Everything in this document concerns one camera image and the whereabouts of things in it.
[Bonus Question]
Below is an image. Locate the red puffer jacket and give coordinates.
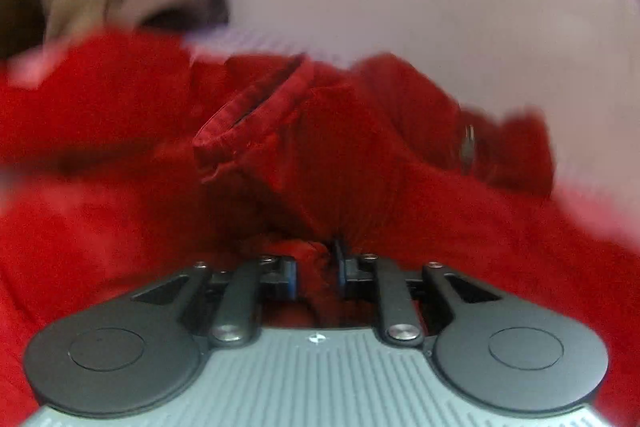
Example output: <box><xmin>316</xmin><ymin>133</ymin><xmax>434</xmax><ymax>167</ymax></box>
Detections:
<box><xmin>1</xmin><ymin>30</ymin><xmax>639</xmax><ymax>426</ymax></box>

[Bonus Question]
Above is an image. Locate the pink purple checked bedsheet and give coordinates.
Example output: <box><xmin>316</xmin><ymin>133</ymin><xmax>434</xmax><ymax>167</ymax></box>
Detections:
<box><xmin>2</xmin><ymin>28</ymin><xmax>639</xmax><ymax>245</ymax></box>

